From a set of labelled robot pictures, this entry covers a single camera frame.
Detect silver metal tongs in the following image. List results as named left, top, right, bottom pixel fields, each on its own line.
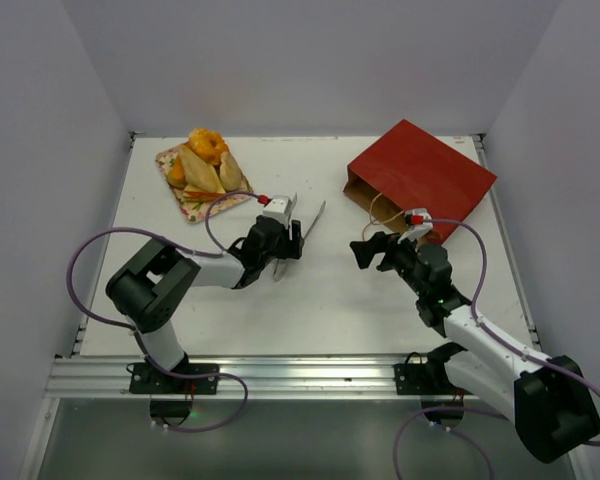
left=272, top=200, right=327, bottom=282

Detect round beige bread bun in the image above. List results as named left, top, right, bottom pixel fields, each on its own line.
left=219, top=151, right=243, bottom=191

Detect red paper bag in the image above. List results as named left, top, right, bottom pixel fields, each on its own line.
left=343, top=120, right=497, bottom=244

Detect glazed fake donut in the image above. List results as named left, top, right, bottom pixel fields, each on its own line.
left=187, top=128, right=229, bottom=165

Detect orange fake sandwich bread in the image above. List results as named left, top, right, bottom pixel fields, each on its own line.
left=182, top=184, right=226, bottom=203

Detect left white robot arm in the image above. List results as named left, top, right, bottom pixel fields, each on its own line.
left=105, top=215, right=304, bottom=393

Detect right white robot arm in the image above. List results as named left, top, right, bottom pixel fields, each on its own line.
left=350, top=232, right=600, bottom=463

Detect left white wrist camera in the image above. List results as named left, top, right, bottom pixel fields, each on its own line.
left=262, top=195, right=297, bottom=227

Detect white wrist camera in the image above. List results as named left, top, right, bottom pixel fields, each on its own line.
left=262, top=195, right=297, bottom=227
left=398, top=208, right=433, bottom=243

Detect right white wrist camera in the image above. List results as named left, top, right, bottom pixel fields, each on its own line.
left=398, top=208, right=433, bottom=243

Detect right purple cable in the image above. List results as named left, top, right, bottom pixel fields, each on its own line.
left=392, top=214, right=600, bottom=480

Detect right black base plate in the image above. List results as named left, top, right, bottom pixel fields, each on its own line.
left=393, top=352, right=470, bottom=396

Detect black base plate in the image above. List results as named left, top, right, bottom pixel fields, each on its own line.
left=127, top=362, right=219, bottom=395
left=393, top=352, right=470, bottom=396

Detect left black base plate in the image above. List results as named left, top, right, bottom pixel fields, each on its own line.
left=127, top=362, right=219, bottom=395

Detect aluminium mounting rail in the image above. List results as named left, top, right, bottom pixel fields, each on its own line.
left=44, top=355, right=571, bottom=399

